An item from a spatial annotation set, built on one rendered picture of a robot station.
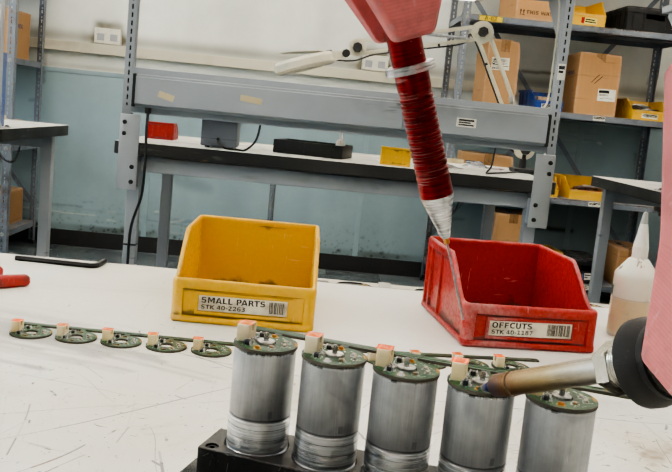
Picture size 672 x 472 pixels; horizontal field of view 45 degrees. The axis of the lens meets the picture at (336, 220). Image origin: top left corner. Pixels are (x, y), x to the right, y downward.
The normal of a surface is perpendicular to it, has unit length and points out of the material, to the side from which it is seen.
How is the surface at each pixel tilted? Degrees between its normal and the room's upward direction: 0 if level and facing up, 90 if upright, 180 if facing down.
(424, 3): 100
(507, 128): 90
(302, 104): 90
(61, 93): 90
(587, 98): 90
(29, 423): 0
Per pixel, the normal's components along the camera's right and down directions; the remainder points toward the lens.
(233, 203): 0.02, 0.13
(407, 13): 0.39, 0.33
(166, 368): 0.10, -0.99
